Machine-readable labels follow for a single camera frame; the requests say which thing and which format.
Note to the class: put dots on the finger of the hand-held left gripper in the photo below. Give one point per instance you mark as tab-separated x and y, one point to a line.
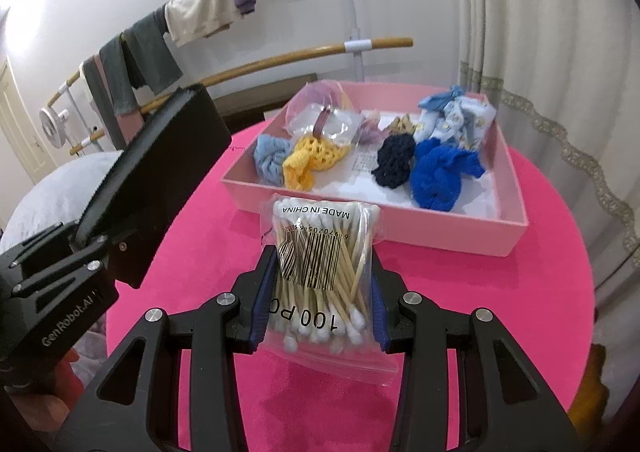
60	277
50	244

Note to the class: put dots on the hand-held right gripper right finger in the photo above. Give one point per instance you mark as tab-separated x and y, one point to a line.
378	318

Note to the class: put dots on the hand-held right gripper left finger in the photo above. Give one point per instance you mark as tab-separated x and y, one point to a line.
262	303

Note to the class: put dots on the bag of cotton swabs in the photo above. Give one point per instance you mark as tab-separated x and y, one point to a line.
320	277

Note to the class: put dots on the pink cardboard box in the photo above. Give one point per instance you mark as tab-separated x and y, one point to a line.
400	237

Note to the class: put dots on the black zippered case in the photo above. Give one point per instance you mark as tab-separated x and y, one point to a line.
165	157

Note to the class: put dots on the light blue scrunchie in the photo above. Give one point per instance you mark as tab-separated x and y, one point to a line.
270	158

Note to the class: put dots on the yellow crocheted pouch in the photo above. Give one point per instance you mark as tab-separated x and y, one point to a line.
305	163

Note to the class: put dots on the blue knitted pouch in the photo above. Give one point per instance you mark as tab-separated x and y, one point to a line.
435	178

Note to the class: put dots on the navy knitted scrunchie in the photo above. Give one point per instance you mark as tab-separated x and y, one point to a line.
392	161

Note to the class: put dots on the clear zip bag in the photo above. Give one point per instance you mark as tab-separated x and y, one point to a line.
327	125

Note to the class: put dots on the beige fabric scrunchie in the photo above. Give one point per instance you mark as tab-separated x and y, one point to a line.
400	125

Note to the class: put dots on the person's left hand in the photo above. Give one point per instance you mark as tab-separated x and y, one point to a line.
37	404

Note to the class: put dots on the grey cushion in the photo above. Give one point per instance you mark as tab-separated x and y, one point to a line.
50	197

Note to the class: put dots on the white door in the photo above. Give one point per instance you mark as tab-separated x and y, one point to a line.
20	132

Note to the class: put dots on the small white fan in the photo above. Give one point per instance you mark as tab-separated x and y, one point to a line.
52	127

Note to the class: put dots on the pink cloth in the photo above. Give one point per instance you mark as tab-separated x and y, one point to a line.
129	128

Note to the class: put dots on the white printed paper sheet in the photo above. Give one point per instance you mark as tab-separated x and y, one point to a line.
361	167

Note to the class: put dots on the grey green cloth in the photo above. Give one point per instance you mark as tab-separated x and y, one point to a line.
112	77

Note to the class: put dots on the dark brown furniture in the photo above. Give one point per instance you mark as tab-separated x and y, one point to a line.
250	100

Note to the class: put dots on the blue white printed cloth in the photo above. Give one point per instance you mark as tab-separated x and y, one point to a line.
460	120

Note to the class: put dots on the dark grey cloth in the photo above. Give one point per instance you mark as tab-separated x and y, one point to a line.
150	52

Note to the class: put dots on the lace trimmed cream cloth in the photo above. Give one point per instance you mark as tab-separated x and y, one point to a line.
565	152

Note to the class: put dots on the cream curtain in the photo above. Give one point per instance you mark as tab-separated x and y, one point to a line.
540	7

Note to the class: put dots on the white bar post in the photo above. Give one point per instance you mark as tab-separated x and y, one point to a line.
352	7

